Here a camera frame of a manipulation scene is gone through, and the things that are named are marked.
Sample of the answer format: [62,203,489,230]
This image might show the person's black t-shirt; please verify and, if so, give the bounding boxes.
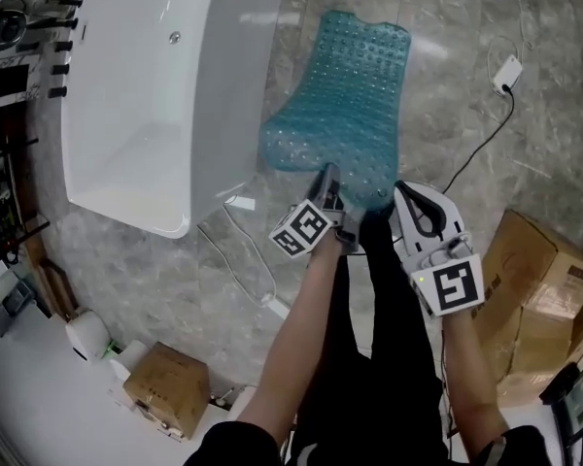
[184,419,550,466]

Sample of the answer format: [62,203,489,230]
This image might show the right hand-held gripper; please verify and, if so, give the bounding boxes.
[393,180,485,318]

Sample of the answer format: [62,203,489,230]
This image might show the black framed display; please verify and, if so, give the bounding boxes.
[538,351,583,455]

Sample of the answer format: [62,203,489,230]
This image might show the thin white adapter cable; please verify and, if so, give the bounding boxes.
[485,0,535,96]

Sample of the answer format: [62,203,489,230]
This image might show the person's black trousers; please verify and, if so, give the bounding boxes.
[284,211,456,466]

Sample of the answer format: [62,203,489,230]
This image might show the marble pattern basin block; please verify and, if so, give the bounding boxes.
[0,53,45,114]

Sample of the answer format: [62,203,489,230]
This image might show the white rimmed round basin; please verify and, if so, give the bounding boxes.
[0,10,29,53]

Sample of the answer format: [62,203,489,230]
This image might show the person's right forearm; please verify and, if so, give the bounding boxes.
[439,316,509,460]

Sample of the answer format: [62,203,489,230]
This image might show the white glossy platform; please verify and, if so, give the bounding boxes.
[0,298,254,466]

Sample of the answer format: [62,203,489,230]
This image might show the right grey shoulder strap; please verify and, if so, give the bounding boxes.
[480,437,509,466]

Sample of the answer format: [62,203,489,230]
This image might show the teal rubber bath mat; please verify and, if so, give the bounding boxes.
[259,10,413,212]

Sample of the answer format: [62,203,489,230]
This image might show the black metal rack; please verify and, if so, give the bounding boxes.
[0,109,50,266]

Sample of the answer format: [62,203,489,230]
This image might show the thin grey cable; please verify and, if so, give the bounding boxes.
[196,196,278,305]

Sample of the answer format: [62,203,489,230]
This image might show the brown wooden board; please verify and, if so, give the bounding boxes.
[33,257,79,319]

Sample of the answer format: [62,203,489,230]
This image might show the small cardboard box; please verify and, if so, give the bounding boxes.
[121,341,211,441]

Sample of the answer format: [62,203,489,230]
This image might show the white rounded dispenser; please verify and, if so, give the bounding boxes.
[65,308,113,361]

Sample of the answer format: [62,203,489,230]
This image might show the person's left forearm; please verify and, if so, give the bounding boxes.
[235,240,344,444]

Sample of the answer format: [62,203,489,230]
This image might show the large torn cardboard box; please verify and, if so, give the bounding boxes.
[470,209,583,407]

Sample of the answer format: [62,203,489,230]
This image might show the white rectangular bathtub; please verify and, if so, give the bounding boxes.
[60,0,291,241]

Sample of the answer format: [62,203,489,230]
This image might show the white power adapter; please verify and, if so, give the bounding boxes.
[493,54,524,94]

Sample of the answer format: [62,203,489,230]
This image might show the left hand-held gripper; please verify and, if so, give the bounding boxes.
[268,161,365,261]

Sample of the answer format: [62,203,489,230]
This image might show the grey metal fixture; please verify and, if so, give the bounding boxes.
[0,279,30,344]

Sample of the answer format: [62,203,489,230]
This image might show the black power cable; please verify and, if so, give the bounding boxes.
[439,84,516,196]

